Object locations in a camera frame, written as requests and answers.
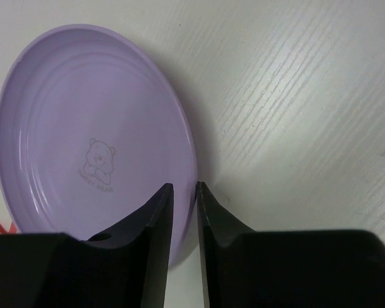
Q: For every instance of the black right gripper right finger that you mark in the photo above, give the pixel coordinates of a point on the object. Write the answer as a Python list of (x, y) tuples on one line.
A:
[(242, 267)]

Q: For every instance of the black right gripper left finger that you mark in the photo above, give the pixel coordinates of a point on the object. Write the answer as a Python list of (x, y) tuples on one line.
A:
[(123, 266)]

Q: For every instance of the lilac plastic plate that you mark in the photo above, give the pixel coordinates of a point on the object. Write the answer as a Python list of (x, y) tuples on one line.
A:
[(90, 129)]

